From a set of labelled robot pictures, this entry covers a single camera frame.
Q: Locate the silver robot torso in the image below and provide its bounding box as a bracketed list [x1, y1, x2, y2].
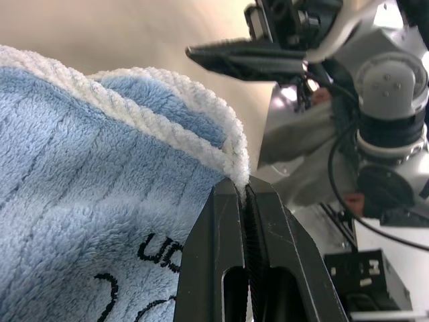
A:
[257, 82, 362, 215]

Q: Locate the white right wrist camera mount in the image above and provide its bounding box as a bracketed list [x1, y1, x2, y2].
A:
[302, 0, 365, 64]

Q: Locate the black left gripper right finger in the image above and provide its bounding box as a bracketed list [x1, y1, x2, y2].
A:
[243, 175, 348, 322]

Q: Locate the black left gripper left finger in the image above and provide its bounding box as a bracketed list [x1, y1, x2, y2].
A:
[174, 177, 251, 322]

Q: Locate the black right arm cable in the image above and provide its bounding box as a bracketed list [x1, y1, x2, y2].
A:
[326, 80, 429, 251]

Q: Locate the black metal stand frame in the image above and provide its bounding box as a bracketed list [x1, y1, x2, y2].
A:
[318, 201, 415, 322]

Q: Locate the light blue fluffy towel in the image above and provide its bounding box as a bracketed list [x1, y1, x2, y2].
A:
[0, 44, 251, 322]

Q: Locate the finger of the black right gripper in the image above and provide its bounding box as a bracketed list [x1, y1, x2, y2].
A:
[185, 37, 308, 82]

